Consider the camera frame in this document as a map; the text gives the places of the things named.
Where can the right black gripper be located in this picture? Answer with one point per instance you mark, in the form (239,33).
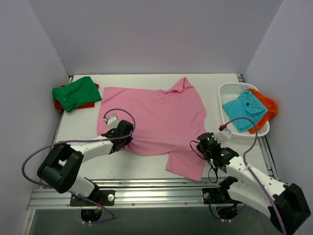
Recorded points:
(203,146)

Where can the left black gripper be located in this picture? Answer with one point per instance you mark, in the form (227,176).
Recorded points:
(127,134)

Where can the pink t-shirt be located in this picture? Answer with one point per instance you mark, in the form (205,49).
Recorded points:
(166,122)

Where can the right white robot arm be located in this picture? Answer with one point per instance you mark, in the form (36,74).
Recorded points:
(285,205)

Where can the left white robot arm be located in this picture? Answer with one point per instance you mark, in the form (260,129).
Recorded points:
(60,169)

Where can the green folded t-shirt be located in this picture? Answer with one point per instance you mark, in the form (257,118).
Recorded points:
(77,94)

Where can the turquoise t-shirt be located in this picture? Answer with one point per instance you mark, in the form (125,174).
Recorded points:
(245,105)

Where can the white perforated plastic basket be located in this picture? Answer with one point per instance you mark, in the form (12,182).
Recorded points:
(229,92)

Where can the red folded t-shirt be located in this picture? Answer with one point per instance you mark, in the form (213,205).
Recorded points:
(73,105)

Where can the orange t-shirt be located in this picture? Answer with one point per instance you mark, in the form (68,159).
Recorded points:
(269,104)

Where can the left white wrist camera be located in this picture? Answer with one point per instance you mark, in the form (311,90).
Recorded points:
(111,122)

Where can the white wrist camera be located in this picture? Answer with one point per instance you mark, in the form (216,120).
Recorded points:
(223,135)
(111,122)

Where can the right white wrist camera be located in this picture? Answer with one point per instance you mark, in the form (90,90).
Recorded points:
(223,135)

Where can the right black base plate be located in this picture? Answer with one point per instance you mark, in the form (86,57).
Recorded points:
(217,196)

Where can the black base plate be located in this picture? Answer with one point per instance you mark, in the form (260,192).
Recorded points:
(105,197)
(217,196)

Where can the aluminium rail frame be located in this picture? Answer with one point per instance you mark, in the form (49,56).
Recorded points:
(143,181)

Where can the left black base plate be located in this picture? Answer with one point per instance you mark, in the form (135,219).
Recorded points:
(105,197)

